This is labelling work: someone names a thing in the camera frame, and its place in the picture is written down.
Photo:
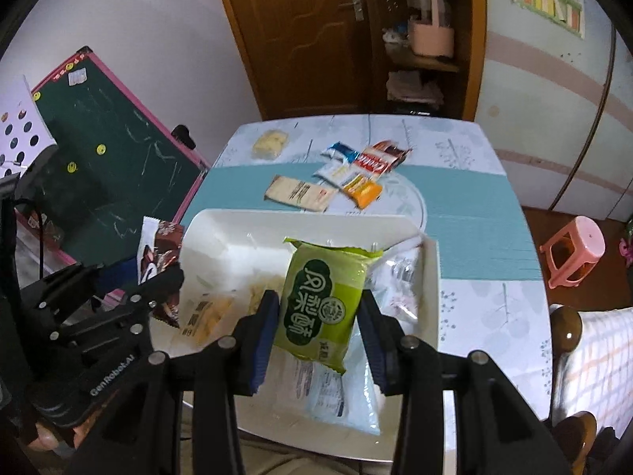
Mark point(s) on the white board with holes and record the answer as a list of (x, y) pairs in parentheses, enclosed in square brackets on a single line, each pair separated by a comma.
[(20, 128)]

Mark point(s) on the beige snack packet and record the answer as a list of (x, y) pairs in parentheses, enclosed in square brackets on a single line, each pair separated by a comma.
[(299, 193)]

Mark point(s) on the blue and white packet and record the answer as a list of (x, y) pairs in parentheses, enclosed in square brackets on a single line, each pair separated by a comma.
[(340, 151)]

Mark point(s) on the grey-blue snack packet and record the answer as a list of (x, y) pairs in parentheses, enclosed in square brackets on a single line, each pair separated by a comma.
[(341, 398)]

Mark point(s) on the wooden chair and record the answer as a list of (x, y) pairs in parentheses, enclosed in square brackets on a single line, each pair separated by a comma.
[(566, 329)]

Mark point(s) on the pink toy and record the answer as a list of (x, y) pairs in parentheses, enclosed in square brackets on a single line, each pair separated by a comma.
[(627, 250)]

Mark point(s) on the checked cushion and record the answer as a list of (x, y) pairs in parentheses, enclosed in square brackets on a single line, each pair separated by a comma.
[(598, 361)]

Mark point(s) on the stack of papers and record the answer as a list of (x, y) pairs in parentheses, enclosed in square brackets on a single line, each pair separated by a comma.
[(413, 88)]

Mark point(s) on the brown chocolate bar packet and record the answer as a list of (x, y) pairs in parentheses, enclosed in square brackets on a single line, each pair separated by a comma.
[(394, 151)]

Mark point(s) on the orange packet with black label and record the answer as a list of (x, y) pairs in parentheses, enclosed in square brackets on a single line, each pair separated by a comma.
[(207, 317)]

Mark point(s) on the green snack packet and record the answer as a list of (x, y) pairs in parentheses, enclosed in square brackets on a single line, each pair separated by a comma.
[(321, 302)]

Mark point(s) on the brown snack packet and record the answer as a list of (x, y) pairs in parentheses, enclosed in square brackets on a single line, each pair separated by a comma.
[(165, 240)]

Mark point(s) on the small blue white toy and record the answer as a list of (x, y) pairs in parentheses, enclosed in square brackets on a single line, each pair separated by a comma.
[(395, 35)]

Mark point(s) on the yellow biscuit packet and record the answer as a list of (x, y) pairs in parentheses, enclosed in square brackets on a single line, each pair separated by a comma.
[(257, 293)]

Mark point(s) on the wooden corner shelf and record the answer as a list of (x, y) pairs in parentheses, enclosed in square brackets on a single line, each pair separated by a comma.
[(470, 34)]

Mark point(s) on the clear nut packet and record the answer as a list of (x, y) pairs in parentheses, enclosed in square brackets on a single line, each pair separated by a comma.
[(400, 272)]

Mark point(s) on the small orange snack packet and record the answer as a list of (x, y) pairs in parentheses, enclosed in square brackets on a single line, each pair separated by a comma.
[(364, 191)]

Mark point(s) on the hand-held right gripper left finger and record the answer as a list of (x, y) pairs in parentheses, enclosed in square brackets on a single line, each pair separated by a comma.
[(262, 341)]

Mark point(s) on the pink framed chalkboard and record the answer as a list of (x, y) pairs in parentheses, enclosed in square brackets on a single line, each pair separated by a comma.
[(113, 158)]

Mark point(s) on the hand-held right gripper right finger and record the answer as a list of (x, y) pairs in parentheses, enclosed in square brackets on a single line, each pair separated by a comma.
[(372, 346)]

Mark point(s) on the wooden door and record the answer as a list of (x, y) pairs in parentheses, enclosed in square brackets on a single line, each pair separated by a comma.
[(296, 44)]

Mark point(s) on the pink plastic stool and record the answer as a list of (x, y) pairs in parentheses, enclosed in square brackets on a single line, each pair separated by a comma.
[(578, 240)]

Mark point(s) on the white plastic tray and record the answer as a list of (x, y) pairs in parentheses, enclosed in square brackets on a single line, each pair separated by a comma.
[(217, 242)]

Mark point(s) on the person's left hand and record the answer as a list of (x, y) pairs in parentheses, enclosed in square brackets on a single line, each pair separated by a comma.
[(54, 438)]

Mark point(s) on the yellow cake packet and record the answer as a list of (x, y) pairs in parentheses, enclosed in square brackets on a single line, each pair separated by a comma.
[(269, 144)]

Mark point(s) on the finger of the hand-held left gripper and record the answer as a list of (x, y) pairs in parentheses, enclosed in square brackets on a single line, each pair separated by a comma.
[(158, 287), (89, 282)]

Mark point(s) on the pink basket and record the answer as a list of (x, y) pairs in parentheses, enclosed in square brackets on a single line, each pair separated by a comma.
[(430, 39)]

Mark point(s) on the teal placemat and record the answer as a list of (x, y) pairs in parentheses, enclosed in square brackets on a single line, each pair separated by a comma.
[(474, 227)]

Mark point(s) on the white and yellow packet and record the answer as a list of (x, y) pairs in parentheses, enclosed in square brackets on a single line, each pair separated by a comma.
[(335, 172)]

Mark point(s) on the red striped snack packet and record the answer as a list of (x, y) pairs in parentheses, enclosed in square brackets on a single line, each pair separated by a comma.
[(373, 161)]

